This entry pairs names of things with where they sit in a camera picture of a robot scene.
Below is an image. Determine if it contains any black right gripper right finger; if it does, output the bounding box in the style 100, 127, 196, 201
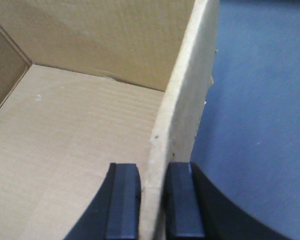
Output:
163, 162, 287, 240

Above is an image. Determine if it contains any brown cardboard carton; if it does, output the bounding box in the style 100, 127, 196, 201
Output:
0, 0, 220, 240

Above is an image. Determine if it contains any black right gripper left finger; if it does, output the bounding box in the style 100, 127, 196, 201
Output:
65, 163, 141, 240

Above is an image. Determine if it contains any dark blue conveyor belt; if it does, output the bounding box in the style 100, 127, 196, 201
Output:
191, 0, 300, 240

